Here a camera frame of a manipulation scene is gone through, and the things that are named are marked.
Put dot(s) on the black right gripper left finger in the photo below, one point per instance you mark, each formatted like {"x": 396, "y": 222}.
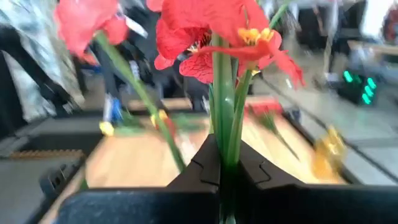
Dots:
{"x": 140, "y": 205}

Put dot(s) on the red artificial flower spray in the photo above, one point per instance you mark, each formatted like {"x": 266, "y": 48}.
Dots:
{"x": 186, "y": 37}
{"x": 264, "y": 108}

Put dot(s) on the black device with green lights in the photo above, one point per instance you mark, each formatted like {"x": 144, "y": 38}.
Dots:
{"x": 357, "y": 88}

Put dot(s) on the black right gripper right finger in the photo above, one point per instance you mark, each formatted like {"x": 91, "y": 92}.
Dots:
{"x": 311, "y": 205}

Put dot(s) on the yellow artificial tulip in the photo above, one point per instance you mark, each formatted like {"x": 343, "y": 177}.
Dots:
{"x": 159, "y": 115}
{"x": 329, "y": 152}
{"x": 106, "y": 128}

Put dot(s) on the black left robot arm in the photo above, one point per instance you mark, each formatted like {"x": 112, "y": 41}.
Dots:
{"x": 149, "y": 43}

